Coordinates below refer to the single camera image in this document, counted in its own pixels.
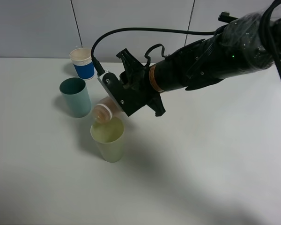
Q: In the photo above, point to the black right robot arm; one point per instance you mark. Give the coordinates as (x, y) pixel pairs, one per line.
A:
(244, 45)

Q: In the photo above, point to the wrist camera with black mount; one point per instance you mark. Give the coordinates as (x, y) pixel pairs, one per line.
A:
(127, 99)

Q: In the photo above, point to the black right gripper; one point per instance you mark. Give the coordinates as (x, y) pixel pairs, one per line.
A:
(136, 77)

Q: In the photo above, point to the blue paper cup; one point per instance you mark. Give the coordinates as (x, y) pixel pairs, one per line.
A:
(82, 61)

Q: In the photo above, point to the pink label drink bottle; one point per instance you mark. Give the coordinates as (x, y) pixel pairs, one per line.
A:
(105, 110)

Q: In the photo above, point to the light green plastic cup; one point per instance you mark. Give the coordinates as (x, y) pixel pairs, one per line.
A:
(109, 139)

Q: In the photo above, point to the teal plastic cup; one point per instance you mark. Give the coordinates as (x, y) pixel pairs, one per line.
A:
(76, 96)

